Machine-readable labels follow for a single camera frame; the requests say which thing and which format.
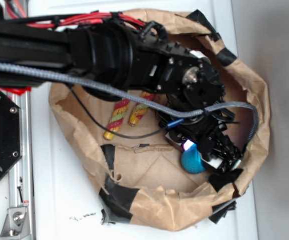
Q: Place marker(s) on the blue ball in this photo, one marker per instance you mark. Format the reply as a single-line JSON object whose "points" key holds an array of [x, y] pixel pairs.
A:
{"points": [[191, 161]]}

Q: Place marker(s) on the aluminium extrusion rail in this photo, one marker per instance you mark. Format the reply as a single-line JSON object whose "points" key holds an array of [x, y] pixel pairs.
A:
{"points": [[20, 177]]}

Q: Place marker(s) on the metal corner bracket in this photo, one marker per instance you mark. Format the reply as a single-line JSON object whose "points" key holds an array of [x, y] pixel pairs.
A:
{"points": [[16, 225]]}

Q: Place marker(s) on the colourful rope candy cane toy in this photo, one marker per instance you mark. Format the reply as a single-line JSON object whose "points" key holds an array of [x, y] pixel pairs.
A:
{"points": [[119, 113]]}

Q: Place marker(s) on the brown paper bag bin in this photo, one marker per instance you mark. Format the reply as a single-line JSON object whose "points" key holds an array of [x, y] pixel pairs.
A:
{"points": [[141, 181]]}

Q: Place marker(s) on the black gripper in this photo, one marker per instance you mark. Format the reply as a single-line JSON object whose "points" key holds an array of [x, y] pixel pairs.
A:
{"points": [[217, 152]]}

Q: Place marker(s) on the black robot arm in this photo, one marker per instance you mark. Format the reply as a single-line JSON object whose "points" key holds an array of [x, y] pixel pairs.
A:
{"points": [[110, 55]]}

